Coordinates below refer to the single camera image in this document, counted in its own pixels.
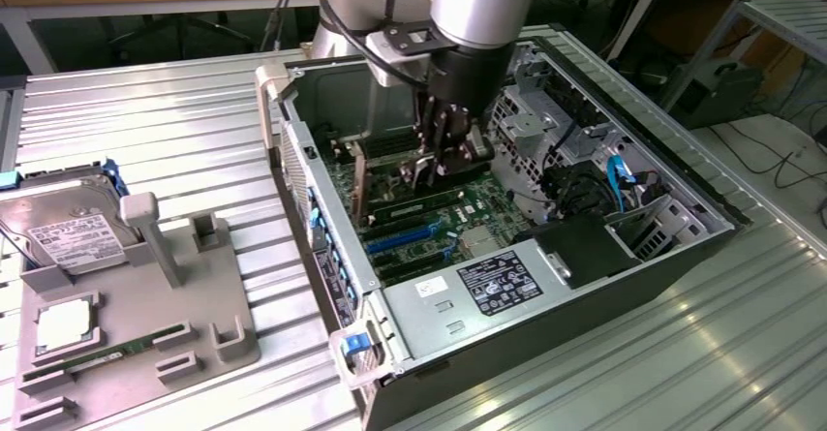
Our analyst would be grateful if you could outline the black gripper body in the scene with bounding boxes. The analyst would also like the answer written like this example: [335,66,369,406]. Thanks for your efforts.
[423,43,517,115]

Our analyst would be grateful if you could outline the green motherboard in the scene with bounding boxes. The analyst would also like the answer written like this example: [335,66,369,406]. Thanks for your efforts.
[321,130,537,290]

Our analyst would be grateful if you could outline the silver metal drive cage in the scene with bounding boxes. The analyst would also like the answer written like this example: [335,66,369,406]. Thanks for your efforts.
[489,43,621,161]

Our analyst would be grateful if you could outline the silver chipset heat sink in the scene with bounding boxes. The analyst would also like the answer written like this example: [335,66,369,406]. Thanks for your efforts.
[461,230,512,253]

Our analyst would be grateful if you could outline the blue expansion slot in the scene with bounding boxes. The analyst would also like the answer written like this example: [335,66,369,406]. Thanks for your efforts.
[363,225,435,254]

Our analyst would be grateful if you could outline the black plastic fan shroud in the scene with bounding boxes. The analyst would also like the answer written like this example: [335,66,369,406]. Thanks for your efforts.
[532,215,644,292]

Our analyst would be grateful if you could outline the grey power supply unit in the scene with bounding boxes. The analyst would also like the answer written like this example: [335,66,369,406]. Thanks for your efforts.
[380,236,576,359]

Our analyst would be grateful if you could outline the black open PC case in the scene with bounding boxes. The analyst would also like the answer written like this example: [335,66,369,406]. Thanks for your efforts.
[255,36,755,431]

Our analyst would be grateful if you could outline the black equipment box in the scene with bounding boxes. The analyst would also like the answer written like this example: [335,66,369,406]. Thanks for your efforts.
[671,61,766,130]

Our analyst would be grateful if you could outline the black stand legs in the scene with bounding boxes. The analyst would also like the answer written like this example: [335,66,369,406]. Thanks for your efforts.
[105,12,257,59]

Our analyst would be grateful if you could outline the metal slat side table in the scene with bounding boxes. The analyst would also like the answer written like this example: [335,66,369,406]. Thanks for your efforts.
[713,0,827,93]

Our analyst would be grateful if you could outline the grey plastic parts rack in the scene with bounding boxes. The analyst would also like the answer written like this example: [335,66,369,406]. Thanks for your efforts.
[12,191,264,427]

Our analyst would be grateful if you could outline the hard disk with blue caddy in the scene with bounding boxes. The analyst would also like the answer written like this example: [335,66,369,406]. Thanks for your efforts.
[0,157,135,277]

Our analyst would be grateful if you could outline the green RAM stick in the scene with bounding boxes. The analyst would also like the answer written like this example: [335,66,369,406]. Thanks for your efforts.
[37,337,163,372]

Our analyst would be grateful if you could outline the silver CPU chip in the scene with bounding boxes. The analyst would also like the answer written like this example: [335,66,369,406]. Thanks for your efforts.
[35,299,92,350]

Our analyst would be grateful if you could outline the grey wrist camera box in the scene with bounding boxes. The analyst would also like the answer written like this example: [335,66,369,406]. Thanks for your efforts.
[364,21,453,88]

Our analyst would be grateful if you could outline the black power wire bundle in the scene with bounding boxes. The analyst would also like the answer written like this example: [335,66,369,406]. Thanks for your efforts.
[541,164,608,219]

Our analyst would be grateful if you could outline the blue SATA wire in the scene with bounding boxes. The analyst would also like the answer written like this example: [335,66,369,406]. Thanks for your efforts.
[605,154,635,214]

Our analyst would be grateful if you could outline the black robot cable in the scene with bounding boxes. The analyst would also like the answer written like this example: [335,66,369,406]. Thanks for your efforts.
[317,0,428,86]

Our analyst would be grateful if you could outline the black floor cable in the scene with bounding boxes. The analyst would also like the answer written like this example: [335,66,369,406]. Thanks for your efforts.
[709,125,827,178]

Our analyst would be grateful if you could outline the aluminium profile post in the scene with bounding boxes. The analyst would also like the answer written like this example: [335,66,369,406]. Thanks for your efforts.
[0,75,28,173]

